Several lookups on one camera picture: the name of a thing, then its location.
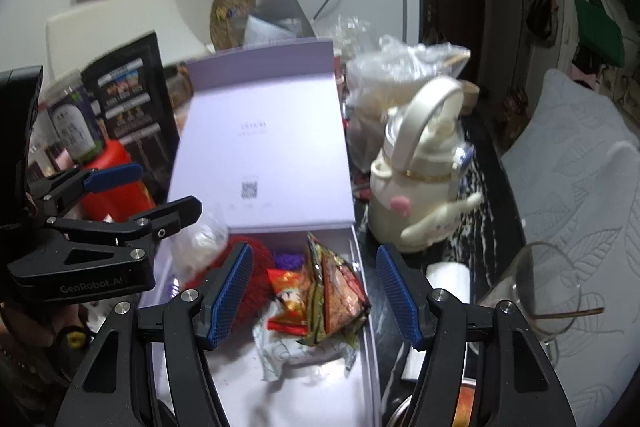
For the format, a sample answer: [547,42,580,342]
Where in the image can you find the grey envelope bag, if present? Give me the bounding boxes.
[245,0,317,48]

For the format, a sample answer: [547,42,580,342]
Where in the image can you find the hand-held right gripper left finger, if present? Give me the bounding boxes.
[52,241,255,427]

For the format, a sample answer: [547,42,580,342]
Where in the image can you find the white cartoon print pouch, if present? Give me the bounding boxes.
[252,322,362,381]

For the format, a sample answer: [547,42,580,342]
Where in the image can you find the purple candy packets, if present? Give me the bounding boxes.
[272,251,307,272]

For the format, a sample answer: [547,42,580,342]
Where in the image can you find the round woven mat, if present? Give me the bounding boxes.
[209,0,257,50]

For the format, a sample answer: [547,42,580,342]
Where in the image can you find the triangular brown snack packet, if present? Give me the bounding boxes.
[320,252,372,334]

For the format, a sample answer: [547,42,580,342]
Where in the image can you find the green gold snack packet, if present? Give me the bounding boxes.
[299,232,335,346]

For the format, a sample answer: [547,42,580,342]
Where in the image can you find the lavender gift box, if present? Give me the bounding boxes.
[137,38,384,427]

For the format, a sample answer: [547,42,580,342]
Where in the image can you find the red knitted pouch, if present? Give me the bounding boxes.
[182,241,274,339]

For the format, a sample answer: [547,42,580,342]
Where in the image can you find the green tote bag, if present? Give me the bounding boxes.
[574,0,626,69]

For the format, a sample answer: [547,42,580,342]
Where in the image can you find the small metal bowl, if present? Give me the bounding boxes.
[385,377,482,427]

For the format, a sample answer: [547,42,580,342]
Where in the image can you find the clear plastic bag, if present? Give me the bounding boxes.
[345,36,472,168]

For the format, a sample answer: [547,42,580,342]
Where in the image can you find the white cartoon teapot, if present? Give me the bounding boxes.
[369,76,484,254]

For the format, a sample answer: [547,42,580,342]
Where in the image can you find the beige cup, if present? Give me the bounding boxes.
[456,81,482,116]

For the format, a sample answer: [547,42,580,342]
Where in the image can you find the jar with dark label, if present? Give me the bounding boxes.
[47,72,109,164]

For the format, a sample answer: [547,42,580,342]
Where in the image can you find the red orange snack packet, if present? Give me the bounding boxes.
[267,268,317,339]

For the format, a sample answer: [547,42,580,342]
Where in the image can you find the light blue leaf pillow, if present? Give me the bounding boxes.
[500,69,640,427]

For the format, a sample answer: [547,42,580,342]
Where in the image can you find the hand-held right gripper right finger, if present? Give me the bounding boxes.
[375,243,577,427]

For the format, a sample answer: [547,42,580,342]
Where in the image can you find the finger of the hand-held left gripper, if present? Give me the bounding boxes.
[27,163,144,219]
[47,195,203,262]

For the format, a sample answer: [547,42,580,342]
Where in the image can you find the dark hanging bag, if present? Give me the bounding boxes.
[525,0,559,48]

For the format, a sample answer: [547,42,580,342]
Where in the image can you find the person's left hand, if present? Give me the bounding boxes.
[0,299,69,351]

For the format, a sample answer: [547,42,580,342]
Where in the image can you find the red canister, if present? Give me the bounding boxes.
[80,139,159,224]

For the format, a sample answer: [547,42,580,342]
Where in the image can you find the glass mug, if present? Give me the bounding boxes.
[475,242,606,354]

